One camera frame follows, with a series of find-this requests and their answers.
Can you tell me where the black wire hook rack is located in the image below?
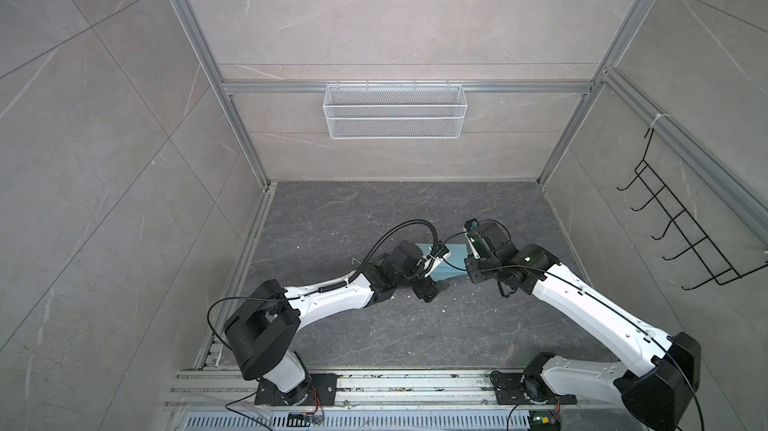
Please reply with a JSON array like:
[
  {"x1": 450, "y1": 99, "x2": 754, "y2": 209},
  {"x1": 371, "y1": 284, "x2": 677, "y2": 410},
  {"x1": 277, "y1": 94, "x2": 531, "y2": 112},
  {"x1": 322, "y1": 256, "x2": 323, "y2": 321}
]
[{"x1": 616, "y1": 129, "x2": 767, "y2": 291}]

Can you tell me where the white wire mesh basket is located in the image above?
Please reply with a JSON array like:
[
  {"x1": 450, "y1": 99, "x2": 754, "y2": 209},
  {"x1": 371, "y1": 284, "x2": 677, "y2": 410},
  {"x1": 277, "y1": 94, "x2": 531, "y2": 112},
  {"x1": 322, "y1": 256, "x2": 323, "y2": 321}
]
[{"x1": 323, "y1": 84, "x2": 468, "y2": 140}]

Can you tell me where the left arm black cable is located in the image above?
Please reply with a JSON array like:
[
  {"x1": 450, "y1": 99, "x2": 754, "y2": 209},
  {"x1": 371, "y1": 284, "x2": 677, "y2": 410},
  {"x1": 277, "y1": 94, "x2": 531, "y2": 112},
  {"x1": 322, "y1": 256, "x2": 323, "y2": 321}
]
[{"x1": 317, "y1": 218, "x2": 440, "y2": 294}]

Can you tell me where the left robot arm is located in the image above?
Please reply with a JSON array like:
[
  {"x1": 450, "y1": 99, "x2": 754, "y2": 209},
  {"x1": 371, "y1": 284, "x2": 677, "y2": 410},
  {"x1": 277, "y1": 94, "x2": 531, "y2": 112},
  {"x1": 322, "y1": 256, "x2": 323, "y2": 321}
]
[{"x1": 223, "y1": 241, "x2": 451, "y2": 395}]

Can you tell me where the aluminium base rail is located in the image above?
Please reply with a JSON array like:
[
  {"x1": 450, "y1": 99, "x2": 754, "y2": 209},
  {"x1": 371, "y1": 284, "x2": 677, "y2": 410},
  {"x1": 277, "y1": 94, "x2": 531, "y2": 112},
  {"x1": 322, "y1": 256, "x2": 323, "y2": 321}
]
[{"x1": 153, "y1": 369, "x2": 643, "y2": 430}]

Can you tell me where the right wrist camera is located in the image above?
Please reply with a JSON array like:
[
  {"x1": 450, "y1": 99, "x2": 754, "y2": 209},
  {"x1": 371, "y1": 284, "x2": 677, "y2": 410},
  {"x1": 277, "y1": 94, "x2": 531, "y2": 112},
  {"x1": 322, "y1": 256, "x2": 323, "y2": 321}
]
[{"x1": 464, "y1": 219, "x2": 507, "y2": 258}]

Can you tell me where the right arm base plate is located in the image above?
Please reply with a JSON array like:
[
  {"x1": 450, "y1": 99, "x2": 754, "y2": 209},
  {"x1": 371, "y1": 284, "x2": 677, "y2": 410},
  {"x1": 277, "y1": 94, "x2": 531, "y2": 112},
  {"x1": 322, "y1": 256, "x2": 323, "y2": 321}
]
[{"x1": 489, "y1": 371, "x2": 577, "y2": 405}]

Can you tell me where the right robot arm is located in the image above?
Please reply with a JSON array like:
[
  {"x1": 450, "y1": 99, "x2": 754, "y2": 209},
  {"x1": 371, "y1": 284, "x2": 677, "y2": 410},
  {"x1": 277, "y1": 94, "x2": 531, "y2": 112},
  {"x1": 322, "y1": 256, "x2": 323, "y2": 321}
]
[{"x1": 464, "y1": 220, "x2": 702, "y2": 430}]

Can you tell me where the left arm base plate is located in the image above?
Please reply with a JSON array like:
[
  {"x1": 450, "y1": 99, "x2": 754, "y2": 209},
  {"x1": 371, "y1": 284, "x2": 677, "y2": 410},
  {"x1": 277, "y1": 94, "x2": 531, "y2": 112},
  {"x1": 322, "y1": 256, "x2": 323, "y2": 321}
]
[{"x1": 254, "y1": 373, "x2": 339, "y2": 406}]

